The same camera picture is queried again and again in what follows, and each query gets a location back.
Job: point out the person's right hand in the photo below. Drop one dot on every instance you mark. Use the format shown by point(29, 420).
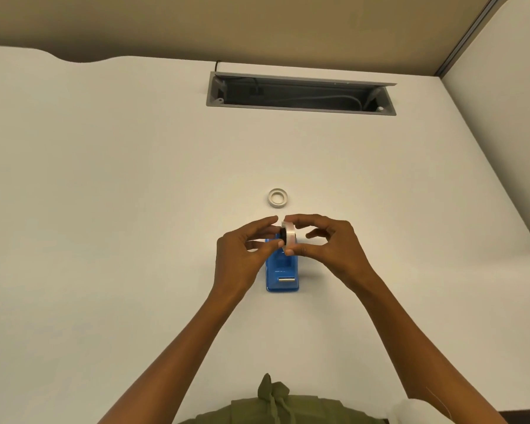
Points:
point(342, 253)

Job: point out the person's left hand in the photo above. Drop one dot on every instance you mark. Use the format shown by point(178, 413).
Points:
point(234, 264)

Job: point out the person's right thumb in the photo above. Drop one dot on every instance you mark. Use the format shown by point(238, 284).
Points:
point(301, 250)

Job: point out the person's left thumb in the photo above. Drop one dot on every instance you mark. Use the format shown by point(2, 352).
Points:
point(267, 245)

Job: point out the person's left middle finger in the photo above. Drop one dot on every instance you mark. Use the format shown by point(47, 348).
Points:
point(271, 231)

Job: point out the person's right middle finger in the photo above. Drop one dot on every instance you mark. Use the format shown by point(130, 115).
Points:
point(318, 233)

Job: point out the clear adhesive tape roll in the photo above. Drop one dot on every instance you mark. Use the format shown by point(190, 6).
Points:
point(290, 238)

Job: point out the person's left forearm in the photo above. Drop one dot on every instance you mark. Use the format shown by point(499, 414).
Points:
point(176, 366)

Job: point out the person's right forearm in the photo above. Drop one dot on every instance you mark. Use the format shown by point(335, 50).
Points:
point(419, 353)

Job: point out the blue tape dispenser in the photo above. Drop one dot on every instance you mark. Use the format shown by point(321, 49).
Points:
point(282, 271)

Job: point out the olive green garment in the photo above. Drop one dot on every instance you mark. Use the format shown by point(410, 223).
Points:
point(291, 412)

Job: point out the grey metal partition strip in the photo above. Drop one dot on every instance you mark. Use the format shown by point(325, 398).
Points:
point(468, 35)

